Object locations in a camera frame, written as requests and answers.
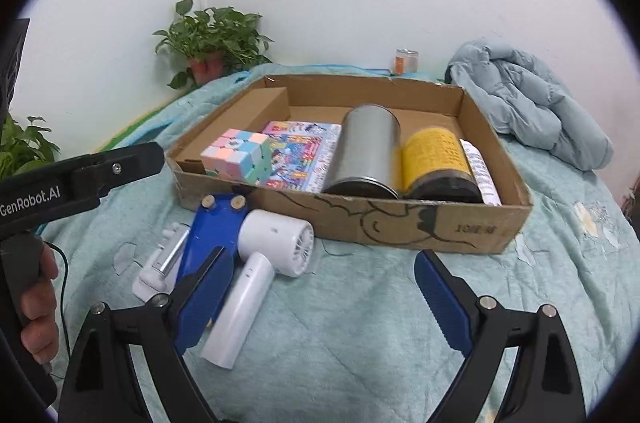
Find orange label jar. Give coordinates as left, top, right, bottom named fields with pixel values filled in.
left=391, top=48, right=418, bottom=76

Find blue board with wooden pegs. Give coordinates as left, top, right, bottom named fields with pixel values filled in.
left=170, top=194, right=251, bottom=304

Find potted plant in red pot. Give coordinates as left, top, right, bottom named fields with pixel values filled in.
left=152, top=0, right=275, bottom=90

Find teal quilted blanket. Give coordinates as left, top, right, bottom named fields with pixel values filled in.
left=40, top=63, right=640, bottom=423

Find white hair dryer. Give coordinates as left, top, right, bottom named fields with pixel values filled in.
left=200, top=209, right=316, bottom=369

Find person's left hand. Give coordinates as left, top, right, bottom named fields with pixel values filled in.
left=20, top=244, right=60, bottom=366

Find green mat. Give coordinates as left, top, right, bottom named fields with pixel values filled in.
left=97, top=100, right=173, bottom=151

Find yellow canister with black base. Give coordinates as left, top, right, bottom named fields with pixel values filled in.
left=400, top=128, right=483, bottom=204

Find green leafy plant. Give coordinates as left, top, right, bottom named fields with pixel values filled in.
left=0, top=116, right=61, bottom=181

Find colourful printed flat box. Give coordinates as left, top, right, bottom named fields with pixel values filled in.
left=260, top=120, right=343, bottom=193

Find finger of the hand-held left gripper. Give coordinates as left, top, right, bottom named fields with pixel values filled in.
left=67, top=141, right=166, bottom=204

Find brown cardboard box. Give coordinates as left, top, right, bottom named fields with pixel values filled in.
left=165, top=74, right=533, bottom=256

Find pale blue padded jacket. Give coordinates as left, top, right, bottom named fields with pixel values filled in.
left=444, top=38, right=615, bottom=171

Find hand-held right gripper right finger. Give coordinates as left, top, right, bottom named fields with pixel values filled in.
left=414, top=249, right=587, bottom=423

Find silver metal can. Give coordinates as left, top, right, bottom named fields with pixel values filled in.
left=322, top=104, right=403, bottom=199

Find pastel puzzle cube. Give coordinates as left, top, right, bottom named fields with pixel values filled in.
left=201, top=129, right=273, bottom=188

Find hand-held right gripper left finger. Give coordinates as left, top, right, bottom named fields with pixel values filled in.
left=59, top=246, right=235, bottom=423

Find white holder with metal bar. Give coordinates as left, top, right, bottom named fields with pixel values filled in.
left=132, top=224, right=192, bottom=301

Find white printed tube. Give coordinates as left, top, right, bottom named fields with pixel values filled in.
left=459, top=139, right=502, bottom=207

